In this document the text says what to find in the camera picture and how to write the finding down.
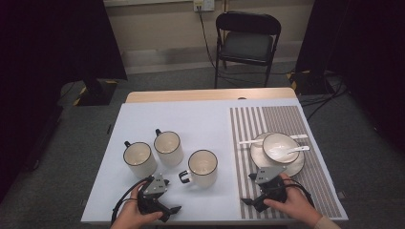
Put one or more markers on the white bowl dark rim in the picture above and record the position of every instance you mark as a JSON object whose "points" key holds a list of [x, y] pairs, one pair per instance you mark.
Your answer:
{"points": [[278, 144]]}

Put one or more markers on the black curtain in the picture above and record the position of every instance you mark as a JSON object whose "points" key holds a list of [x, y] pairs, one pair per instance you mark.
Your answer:
{"points": [[366, 57], [47, 63]]}

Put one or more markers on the white wall socket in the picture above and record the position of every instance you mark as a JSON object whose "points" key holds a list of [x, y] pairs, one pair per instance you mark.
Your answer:
{"points": [[203, 4]]}

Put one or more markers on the black folding chair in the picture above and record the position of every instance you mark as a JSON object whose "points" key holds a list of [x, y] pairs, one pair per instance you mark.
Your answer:
{"points": [[246, 46]]}

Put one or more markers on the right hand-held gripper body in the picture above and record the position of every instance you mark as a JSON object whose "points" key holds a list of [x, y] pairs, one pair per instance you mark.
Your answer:
{"points": [[267, 175]]}

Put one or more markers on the pale blue table mat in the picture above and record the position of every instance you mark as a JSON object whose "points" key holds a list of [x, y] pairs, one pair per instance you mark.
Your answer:
{"points": [[191, 120]]}

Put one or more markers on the black stand base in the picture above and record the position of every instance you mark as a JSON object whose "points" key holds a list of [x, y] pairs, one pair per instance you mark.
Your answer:
{"points": [[310, 83], [97, 93]]}

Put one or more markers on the white plate dark rim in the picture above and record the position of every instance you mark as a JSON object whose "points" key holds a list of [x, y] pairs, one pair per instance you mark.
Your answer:
{"points": [[259, 159]]}

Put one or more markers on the grey striped placemat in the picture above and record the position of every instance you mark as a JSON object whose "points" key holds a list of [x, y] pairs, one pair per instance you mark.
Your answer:
{"points": [[286, 119]]}

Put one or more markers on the person's left hand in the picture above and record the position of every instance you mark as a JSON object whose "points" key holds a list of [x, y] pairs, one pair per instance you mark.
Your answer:
{"points": [[129, 213]]}

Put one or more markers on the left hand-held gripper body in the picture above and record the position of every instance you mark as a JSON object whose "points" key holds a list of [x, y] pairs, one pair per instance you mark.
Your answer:
{"points": [[155, 185]]}

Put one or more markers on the white ceramic spoon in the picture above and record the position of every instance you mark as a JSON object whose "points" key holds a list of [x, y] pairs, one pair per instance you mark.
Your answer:
{"points": [[299, 149]]}

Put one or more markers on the person's right hand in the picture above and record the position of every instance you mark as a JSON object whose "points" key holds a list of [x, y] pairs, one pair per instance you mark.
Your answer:
{"points": [[299, 203]]}

